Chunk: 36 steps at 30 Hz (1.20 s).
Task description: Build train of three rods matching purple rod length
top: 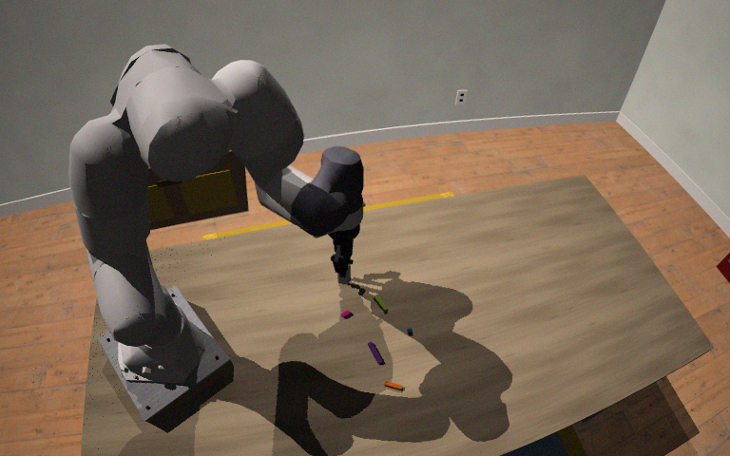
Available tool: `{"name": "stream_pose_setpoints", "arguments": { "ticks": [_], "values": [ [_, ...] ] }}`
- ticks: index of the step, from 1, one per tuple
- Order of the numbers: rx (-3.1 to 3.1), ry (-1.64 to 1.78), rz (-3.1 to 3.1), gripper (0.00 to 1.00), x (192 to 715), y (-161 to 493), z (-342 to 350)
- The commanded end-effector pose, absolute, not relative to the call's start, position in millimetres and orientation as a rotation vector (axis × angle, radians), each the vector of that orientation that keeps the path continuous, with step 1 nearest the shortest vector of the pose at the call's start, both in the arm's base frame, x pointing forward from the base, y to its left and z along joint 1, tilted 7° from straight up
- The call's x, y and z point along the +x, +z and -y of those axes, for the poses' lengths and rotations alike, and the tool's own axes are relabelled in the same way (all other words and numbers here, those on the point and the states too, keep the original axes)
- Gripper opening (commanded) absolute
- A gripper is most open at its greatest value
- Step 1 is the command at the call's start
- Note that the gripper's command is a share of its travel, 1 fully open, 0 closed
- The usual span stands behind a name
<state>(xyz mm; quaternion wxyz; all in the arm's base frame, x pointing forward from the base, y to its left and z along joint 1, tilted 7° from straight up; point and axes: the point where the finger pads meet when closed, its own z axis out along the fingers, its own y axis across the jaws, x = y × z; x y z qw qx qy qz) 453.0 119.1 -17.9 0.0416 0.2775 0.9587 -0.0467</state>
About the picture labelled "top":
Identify lime green rod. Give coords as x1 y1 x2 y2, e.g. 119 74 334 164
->
374 295 388 313

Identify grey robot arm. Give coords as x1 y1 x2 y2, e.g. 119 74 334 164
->
68 44 366 383

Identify purple rod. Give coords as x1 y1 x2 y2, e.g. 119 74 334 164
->
368 342 383 365

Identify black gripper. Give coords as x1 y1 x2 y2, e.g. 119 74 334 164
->
328 224 360 285

